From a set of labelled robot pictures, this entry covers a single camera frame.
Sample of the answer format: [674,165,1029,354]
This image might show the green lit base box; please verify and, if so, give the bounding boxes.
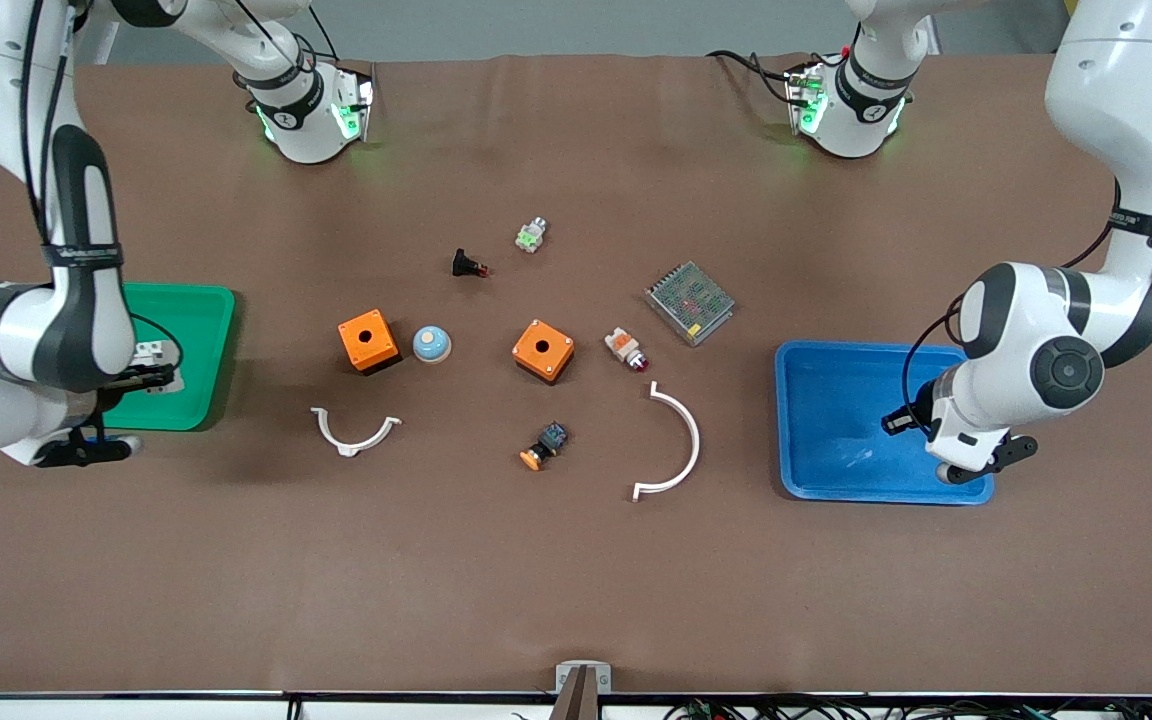
[784,62,829,137]
[330,64,378,143]

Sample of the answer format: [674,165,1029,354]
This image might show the black base cable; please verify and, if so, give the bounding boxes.
[706,46,809,103]
[304,0,341,63]

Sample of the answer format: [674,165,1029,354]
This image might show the metal mesh power supply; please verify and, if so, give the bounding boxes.
[644,261,737,348]

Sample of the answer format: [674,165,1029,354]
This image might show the blue plastic tray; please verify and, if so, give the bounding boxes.
[774,340,995,506]

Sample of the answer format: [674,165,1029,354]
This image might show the orange button box with screws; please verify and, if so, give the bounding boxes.
[512,319,576,385]

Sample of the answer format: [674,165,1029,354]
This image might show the green lit right base box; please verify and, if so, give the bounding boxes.
[330,64,378,143]

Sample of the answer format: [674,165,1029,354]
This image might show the white red circuit breaker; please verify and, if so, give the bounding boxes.
[129,340,184,397]

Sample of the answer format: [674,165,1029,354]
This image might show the brown table cover mat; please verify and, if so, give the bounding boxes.
[0,52,1152,698]

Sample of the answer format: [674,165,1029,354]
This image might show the black right base cable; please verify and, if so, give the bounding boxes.
[304,0,341,63]

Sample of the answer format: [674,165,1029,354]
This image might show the left orange button box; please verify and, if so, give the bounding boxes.
[338,309,402,376]

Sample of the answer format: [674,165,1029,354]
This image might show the black cable bundle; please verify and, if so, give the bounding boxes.
[664,694,1152,720]

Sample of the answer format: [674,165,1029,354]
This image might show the black left base cable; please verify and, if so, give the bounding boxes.
[706,46,809,103]

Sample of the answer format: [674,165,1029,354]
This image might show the grey metal mount bracket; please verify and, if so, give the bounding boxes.
[555,661,613,694]

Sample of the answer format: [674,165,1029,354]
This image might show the green plastic tray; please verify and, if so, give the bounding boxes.
[99,283,237,433]

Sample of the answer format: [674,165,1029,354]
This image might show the small white curved clamp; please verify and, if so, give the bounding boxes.
[310,406,403,458]

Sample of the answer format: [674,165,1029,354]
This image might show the orange black push button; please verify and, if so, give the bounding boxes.
[519,421,570,472]

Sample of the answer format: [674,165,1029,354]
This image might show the red orange white indicator lamp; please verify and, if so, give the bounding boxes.
[604,326,651,374]

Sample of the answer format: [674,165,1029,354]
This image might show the large white curved strip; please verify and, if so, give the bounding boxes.
[632,381,702,503]

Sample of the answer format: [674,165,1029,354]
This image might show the green lit left base box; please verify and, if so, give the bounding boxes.
[784,62,829,137]

